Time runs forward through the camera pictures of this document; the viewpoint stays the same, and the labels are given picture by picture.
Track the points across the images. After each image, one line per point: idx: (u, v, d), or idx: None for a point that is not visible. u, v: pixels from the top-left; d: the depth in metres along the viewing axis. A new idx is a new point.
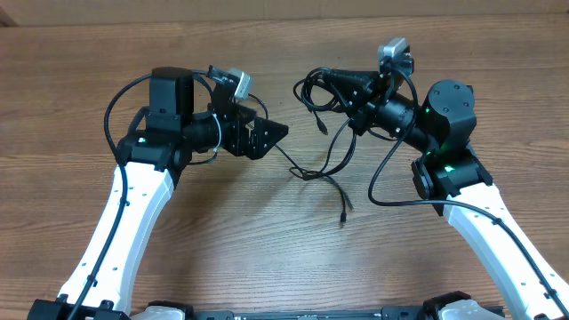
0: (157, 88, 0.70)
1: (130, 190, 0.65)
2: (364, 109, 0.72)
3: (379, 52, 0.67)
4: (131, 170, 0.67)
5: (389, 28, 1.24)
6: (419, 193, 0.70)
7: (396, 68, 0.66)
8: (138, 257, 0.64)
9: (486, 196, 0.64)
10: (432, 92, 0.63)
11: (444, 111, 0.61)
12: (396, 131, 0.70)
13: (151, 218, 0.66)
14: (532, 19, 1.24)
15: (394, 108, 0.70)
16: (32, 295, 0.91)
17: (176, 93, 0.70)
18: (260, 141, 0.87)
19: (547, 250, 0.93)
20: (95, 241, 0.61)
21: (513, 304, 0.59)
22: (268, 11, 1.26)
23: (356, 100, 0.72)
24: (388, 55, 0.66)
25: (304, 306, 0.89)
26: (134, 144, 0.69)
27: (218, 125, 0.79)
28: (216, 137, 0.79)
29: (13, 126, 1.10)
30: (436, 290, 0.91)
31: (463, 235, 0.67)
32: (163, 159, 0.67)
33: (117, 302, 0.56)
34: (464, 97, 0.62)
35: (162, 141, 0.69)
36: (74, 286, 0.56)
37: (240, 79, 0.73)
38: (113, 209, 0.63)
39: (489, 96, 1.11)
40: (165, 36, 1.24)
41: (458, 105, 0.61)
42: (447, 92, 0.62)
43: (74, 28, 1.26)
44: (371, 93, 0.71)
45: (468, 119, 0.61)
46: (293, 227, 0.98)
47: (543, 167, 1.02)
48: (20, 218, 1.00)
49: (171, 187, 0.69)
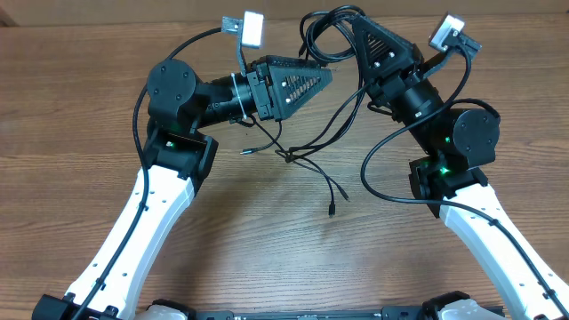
0: (156, 114, 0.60)
1: (151, 195, 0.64)
2: (396, 77, 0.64)
3: (444, 22, 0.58)
4: (155, 173, 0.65)
5: (390, 28, 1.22)
6: (412, 193, 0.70)
7: (460, 46, 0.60)
8: (149, 260, 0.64)
9: (482, 197, 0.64)
10: (460, 124, 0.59)
11: (466, 148, 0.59)
12: (416, 116, 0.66)
13: (167, 223, 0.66)
14: (532, 18, 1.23)
15: (416, 92, 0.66)
16: (33, 295, 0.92)
17: (180, 122, 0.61)
18: (280, 96, 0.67)
19: (546, 250, 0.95)
20: (108, 242, 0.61)
21: (512, 303, 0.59)
22: (268, 11, 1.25)
23: (388, 65, 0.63)
24: (454, 30, 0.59)
25: (304, 306, 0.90)
26: (162, 147, 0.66)
27: (236, 92, 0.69)
28: (236, 105, 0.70)
29: (13, 126, 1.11)
30: (436, 290, 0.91)
31: (460, 236, 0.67)
32: (187, 167, 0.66)
33: (123, 309, 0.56)
34: (490, 133, 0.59)
35: (190, 144, 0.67)
36: (82, 285, 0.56)
37: (244, 23, 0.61)
38: (131, 211, 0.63)
39: (490, 97, 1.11)
40: (164, 36, 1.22)
41: (482, 142, 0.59)
42: (475, 127, 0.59)
43: (72, 27, 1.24)
44: (408, 64, 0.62)
45: (488, 159, 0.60)
46: (293, 227, 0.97)
47: (543, 167, 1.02)
48: (20, 218, 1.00)
49: (190, 195, 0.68)
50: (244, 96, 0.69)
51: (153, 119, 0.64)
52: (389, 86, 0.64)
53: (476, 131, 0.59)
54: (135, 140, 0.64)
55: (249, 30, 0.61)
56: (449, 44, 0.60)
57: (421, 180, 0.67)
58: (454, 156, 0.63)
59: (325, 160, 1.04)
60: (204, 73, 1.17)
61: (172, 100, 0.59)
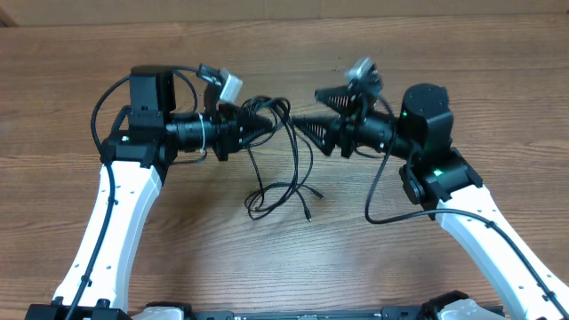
0: (138, 86, 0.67)
1: (118, 189, 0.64)
2: (341, 136, 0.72)
3: (347, 76, 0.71)
4: (116, 169, 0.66)
5: (389, 28, 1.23)
6: (409, 199, 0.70)
7: (364, 88, 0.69)
8: (132, 255, 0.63)
9: (478, 199, 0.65)
10: (407, 95, 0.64)
11: (420, 110, 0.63)
12: (381, 146, 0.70)
13: (141, 214, 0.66)
14: (532, 19, 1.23)
15: (372, 126, 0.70)
16: (33, 295, 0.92)
17: (157, 92, 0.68)
18: (237, 136, 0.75)
19: (547, 251, 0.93)
20: (86, 241, 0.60)
21: (511, 307, 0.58)
22: (268, 10, 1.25)
23: (329, 135, 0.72)
24: (354, 74, 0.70)
25: (304, 306, 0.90)
26: (118, 142, 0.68)
27: (203, 126, 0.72)
28: (198, 140, 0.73)
29: (13, 126, 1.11)
30: (436, 290, 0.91)
31: (457, 239, 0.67)
32: (147, 156, 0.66)
33: (115, 300, 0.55)
34: (437, 97, 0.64)
35: (147, 137, 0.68)
36: (68, 287, 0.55)
37: (228, 84, 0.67)
38: (100, 209, 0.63)
39: (490, 97, 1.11)
40: (164, 36, 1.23)
41: (433, 104, 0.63)
42: (423, 94, 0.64)
43: (74, 28, 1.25)
44: (339, 130, 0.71)
45: (445, 117, 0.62)
46: (293, 226, 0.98)
47: (543, 167, 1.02)
48: (20, 218, 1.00)
49: (158, 183, 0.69)
50: (208, 132, 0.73)
51: (128, 109, 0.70)
52: (344, 147, 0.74)
53: (424, 96, 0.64)
54: (92, 134, 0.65)
55: (228, 91, 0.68)
56: (356, 88, 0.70)
57: (410, 176, 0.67)
58: (419, 131, 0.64)
59: (324, 160, 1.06)
60: None
61: (150, 73, 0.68)
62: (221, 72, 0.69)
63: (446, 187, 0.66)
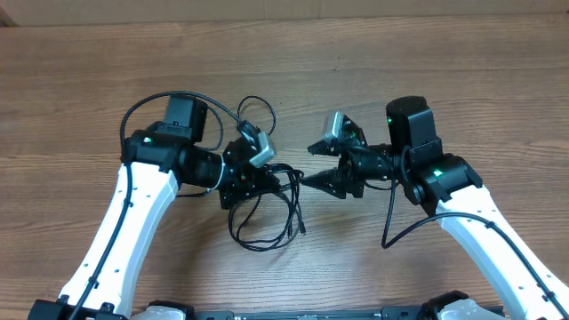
0: (175, 102, 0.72)
1: (135, 191, 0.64)
2: (345, 180, 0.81)
3: (324, 139, 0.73)
4: (136, 171, 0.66)
5: (389, 28, 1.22)
6: (410, 199, 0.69)
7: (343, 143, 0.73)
8: (140, 259, 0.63)
9: (479, 200, 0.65)
10: (389, 104, 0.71)
11: (401, 110, 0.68)
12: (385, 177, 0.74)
13: (154, 220, 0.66)
14: (532, 19, 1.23)
15: (369, 168, 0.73)
16: (34, 295, 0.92)
17: (192, 112, 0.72)
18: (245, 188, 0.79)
19: (547, 251, 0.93)
20: (97, 242, 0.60)
21: (511, 307, 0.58)
22: (268, 10, 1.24)
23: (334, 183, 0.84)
24: (329, 135, 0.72)
25: (304, 306, 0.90)
26: (140, 142, 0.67)
27: (220, 174, 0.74)
28: (212, 182, 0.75)
29: (13, 126, 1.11)
30: (436, 290, 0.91)
31: (457, 238, 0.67)
32: (168, 160, 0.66)
33: (118, 305, 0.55)
34: (415, 101, 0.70)
35: (169, 140, 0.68)
36: (76, 286, 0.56)
37: (261, 152, 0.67)
38: (116, 210, 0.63)
39: (490, 97, 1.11)
40: (164, 36, 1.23)
41: (412, 107, 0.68)
42: (403, 101, 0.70)
43: (72, 28, 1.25)
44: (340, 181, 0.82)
45: (427, 114, 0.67)
46: (294, 227, 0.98)
47: (543, 167, 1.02)
48: (20, 219, 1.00)
49: (174, 188, 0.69)
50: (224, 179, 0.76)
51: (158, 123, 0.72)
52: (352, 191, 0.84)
53: (404, 102, 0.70)
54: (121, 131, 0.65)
55: (259, 157, 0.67)
56: (336, 144, 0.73)
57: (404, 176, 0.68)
58: (406, 133, 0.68)
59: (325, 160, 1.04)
60: (204, 72, 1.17)
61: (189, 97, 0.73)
62: (263, 138, 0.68)
63: (446, 187, 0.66)
